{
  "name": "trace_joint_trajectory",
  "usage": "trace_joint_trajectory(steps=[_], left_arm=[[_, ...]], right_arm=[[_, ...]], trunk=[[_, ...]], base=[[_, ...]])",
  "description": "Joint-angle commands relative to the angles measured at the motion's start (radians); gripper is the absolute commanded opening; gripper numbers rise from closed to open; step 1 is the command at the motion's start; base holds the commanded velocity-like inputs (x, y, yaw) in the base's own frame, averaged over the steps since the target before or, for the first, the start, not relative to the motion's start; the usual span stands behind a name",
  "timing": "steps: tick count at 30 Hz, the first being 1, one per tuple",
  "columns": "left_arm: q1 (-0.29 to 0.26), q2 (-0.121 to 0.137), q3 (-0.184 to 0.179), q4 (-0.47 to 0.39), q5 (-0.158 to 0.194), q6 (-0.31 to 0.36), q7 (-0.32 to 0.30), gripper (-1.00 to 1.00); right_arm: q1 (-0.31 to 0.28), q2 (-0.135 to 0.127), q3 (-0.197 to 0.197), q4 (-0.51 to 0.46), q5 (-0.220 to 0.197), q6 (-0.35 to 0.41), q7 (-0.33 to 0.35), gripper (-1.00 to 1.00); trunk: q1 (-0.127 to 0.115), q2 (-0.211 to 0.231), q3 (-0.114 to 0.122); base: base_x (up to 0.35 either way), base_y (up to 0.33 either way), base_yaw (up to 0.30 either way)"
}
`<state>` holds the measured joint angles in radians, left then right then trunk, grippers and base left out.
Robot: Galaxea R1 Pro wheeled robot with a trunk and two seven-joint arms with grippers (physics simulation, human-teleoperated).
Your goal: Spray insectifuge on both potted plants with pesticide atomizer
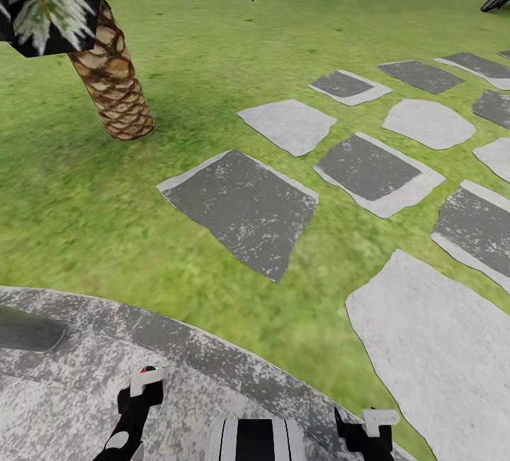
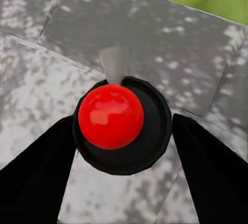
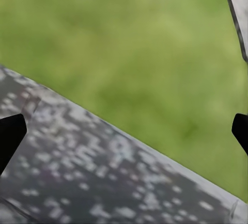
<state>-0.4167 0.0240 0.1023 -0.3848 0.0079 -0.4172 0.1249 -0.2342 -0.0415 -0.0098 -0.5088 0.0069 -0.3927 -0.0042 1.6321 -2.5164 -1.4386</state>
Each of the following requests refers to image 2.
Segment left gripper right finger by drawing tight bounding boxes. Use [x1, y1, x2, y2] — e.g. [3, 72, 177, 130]
[172, 114, 248, 224]

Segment insectifuge atomizer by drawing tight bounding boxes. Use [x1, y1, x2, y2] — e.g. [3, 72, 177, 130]
[72, 47, 173, 176]

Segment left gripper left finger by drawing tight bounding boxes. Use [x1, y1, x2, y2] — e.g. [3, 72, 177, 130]
[0, 115, 77, 224]

